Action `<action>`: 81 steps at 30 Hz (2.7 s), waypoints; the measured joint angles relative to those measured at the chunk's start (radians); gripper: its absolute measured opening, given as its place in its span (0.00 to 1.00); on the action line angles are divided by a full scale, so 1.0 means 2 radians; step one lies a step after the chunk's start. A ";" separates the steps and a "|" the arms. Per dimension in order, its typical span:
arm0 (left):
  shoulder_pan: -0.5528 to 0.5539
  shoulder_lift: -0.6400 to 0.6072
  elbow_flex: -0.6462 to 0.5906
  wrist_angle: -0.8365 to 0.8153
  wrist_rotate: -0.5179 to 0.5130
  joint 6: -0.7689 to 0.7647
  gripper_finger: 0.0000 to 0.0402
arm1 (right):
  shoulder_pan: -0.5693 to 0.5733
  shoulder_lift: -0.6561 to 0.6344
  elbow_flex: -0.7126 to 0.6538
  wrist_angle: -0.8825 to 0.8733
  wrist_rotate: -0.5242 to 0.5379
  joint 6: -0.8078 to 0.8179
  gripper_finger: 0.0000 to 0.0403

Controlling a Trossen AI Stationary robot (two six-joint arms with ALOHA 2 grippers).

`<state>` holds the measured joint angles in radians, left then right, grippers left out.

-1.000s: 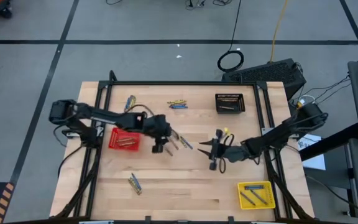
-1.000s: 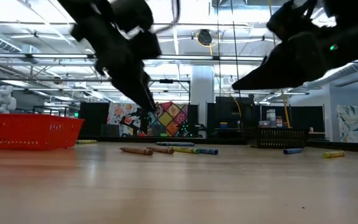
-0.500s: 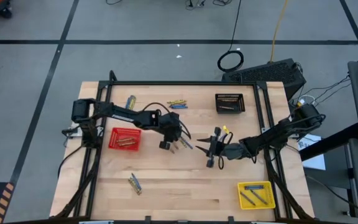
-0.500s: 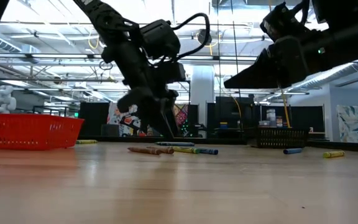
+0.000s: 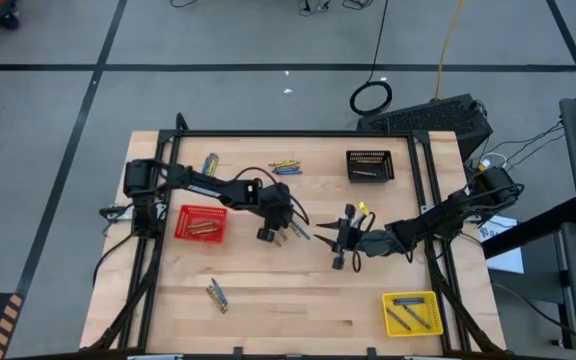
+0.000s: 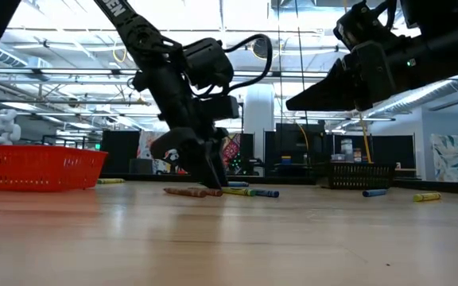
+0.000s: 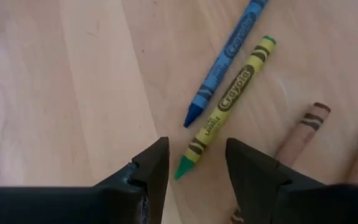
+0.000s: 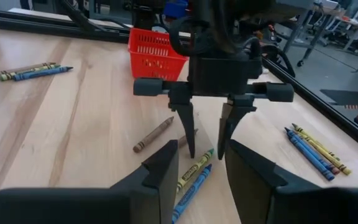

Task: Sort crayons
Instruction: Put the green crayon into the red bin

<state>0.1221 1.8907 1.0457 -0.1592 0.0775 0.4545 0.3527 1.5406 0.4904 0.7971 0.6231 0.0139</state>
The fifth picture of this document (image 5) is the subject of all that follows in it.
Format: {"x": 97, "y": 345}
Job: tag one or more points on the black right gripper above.
{"x": 352, "y": 240}

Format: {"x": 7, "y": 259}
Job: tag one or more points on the black computer tower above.
{"x": 428, "y": 120}

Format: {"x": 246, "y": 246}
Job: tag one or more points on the black plastic basket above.
{"x": 370, "y": 166}

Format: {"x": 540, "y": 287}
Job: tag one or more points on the black metal beam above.
{"x": 533, "y": 230}

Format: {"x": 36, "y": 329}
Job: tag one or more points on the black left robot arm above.
{"x": 178, "y": 177}

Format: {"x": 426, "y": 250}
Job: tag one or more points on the white paper sheet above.
{"x": 505, "y": 260}

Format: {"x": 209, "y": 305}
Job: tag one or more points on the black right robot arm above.
{"x": 443, "y": 220}

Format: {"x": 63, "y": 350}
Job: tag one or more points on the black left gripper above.
{"x": 280, "y": 215}

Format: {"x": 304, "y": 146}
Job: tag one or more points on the yellow plastic basket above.
{"x": 393, "y": 332}

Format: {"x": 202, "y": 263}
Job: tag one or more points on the black aluminium frame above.
{"x": 293, "y": 133}

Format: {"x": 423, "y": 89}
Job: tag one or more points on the red plastic basket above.
{"x": 183, "y": 236}

